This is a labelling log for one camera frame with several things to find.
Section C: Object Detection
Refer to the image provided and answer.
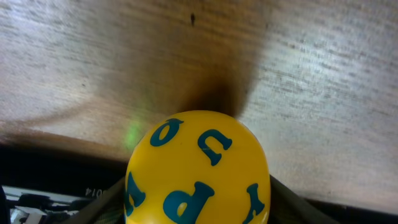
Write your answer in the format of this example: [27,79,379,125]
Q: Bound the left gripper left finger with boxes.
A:
[62,177,125,224]

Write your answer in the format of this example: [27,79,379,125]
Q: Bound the yellow ball blue letters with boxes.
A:
[124,111,271,224]

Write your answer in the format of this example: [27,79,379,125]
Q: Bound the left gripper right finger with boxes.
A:
[267,176,339,224]

